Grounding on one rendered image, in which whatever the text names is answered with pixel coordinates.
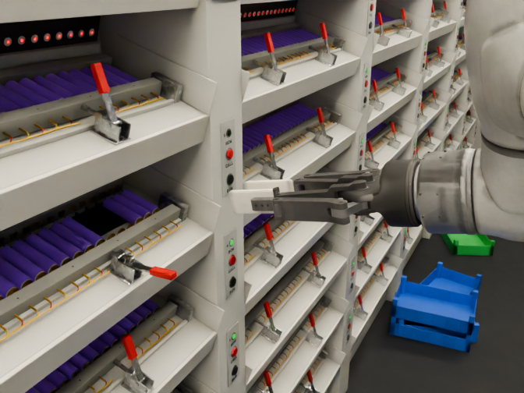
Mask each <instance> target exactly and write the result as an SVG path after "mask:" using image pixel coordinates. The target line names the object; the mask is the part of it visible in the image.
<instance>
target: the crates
mask: <svg viewBox="0 0 524 393"><path fill-rule="evenodd" d="M441 236H442V238H443V240H444V241H445V243H446V244H447V246H448V248H449V249H450V251H451V253H452V254H453V255H476V256H493V252H494V244H495V241H494V240H489V239H488V238H487V236H486V235H480V234H475V235H467V234H441ZM442 266H443V263H442V262H440V261H439V262H438V263H437V268H435V269H434V270H433V271H432V272H431V273H430V274H429V275H428V276H427V277H426V278H425V279H424V280H423V281H422V282H421V283H420V284H417V283H413V282H409V281H406V278H407V276H404V275H402V277H401V283H400V285H399V287H398V291H397V292H395V297H393V299H392V305H391V323H390V331H389V334H390V335H397V336H400V337H403V338H410V339H413V340H417V341H420V342H426V343H430V344H433V345H439V346H443V347H447V348H450V349H456V350H460V351H463V352H469V350H470V346H471V342H474V343H476V342H477V338H478V333H479V328H480V325H479V323H476V322H475V313H476V302H477V296H478V291H479V290H480V284H481V279H482V275H481V274H477V276H476V278H474V277H470V276H468V275H465V274H461V273H458V272H456V271H452V270H448V269H446V268H443V267H442Z"/></svg>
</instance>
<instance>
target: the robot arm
mask: <svg viewBox="0 0 524 393"><path fill-rule="evenodd" d="M464 35H465V49H466V65H467V71H468V77H469V86H470V90H471V95H472V99H473V105H474V108H475V110H476V113H477V116H478V119H479V123H480V132H481V148H477V149H472V148H466V149H465V150H444V151H433V152H430V151H427V153H425V154H424V155H423V156H422V158H421V161H419V160H418V159H404V160H390V161H388V162H386V163H385V165H384V167H383V168H382V171H381V173H380V169H379V168H371V169H365V170H360V171H348V172H327V173H315V174H305V175H304V176H303V177H304V179H301V178H297V179H294V180H293V181H292V180H291V179H280V180H260V181H246V182H244V186H245V189H242V190H231V191H230V192H229V195H230V198H231V202H232V209H233V213H234V214H274V217H275V220H278V221H317V222H331V223H335V224H339V225H347V224H349V223H350V217H349V216H350V215H352V214H354V215H355V216H365V215H369V214H371V213H376V212H377V213H380V214H381V215H382V216H383V218H384V221H385V222H386V223H387V224H388V225H389V226H391V227H419V226H421V225H422V226H423V228H424V229H425V230H426V231H427V232H428V233H431V234H467V235H475V234H480V235H492V236H497V237H500V238H502V239H507V240H511V241H517V242H524V0H466V11H465V21H464Z"/></svg>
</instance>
